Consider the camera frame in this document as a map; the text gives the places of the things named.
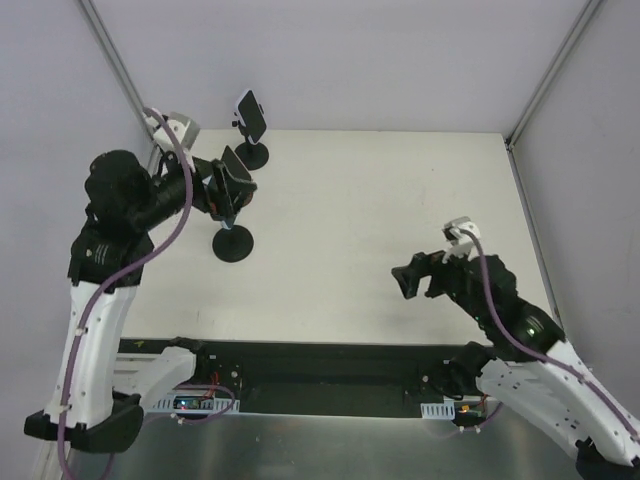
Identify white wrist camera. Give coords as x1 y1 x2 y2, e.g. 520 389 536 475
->
443 216 481 251
144 111 201 152

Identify phone with blue case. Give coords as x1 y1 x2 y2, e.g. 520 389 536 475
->
220 216 236 231

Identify phone with lilac case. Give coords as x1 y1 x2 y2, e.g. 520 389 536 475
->
235 89 267 145

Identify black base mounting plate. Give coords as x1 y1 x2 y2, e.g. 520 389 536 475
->
164 339 501 416

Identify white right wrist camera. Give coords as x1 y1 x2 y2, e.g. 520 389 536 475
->
443 216 481 251

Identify black clamp phone stand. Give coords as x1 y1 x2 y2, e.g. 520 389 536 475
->
232 118 269 171

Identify aluminium corner frame post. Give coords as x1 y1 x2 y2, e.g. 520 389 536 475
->
505 0 607 151
75 0 153 143

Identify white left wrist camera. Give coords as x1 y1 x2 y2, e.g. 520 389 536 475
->
144 111 201 152

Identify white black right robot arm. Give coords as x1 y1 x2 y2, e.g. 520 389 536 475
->
391 251 639 479

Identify phone with cream case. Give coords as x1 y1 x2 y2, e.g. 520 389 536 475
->
221 146 253 183

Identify aluminium corner frame post right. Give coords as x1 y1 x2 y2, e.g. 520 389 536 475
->
505 0 607 151

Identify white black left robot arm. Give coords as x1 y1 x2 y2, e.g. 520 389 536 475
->
24 147 257 454

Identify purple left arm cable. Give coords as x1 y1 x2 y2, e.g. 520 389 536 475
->
55 107 239 480

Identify aluminium corner frame post left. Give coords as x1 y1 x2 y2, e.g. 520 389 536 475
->
75 0 153 143

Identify black round-base phone stand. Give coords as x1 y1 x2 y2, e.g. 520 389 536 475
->
212 224 254 263

